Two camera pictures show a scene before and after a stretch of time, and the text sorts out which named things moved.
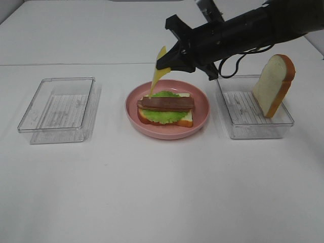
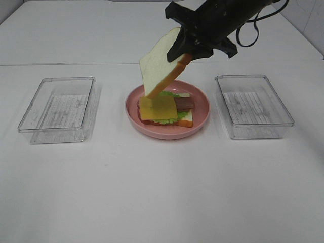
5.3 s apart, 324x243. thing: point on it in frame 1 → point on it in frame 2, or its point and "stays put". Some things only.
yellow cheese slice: [160, 73] → [158, 108]
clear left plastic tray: [62, 110] stays put
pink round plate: [200, 112] stays put
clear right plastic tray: [245, 117] stays put
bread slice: [273, 82] → [157, 71]
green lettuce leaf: [163, 116] stays put
